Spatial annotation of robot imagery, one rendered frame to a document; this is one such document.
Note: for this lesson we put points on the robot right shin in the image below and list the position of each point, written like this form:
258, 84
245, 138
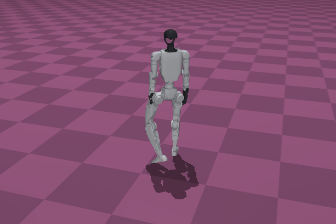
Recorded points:
175, 135

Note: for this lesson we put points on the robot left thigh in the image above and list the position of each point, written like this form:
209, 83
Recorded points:
151, 109

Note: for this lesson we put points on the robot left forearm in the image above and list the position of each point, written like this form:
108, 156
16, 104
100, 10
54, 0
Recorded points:
151, 84

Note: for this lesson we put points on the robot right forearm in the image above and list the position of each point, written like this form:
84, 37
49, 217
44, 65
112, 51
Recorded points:
186, 81

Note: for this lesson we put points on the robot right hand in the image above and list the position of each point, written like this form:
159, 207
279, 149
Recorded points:
185, 96

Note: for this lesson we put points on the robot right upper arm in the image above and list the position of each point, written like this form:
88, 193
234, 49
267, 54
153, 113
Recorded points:
185, 62

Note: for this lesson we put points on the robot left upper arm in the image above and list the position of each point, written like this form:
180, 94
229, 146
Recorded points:
155, 56

